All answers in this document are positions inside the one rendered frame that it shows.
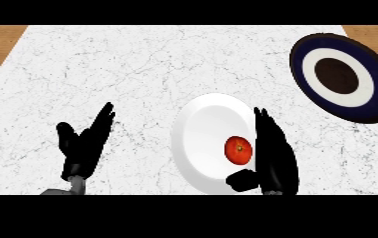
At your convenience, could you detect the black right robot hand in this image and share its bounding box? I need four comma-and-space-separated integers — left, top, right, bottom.
224, 106, 301, 196

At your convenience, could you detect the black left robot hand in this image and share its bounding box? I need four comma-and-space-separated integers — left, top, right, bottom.
54, 101, 116, 183

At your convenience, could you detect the red tomato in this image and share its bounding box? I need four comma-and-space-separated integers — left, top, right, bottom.
222, 135, 253, 166

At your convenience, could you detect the navy and white plate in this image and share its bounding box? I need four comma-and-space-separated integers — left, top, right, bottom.
287, 32, 378, 125

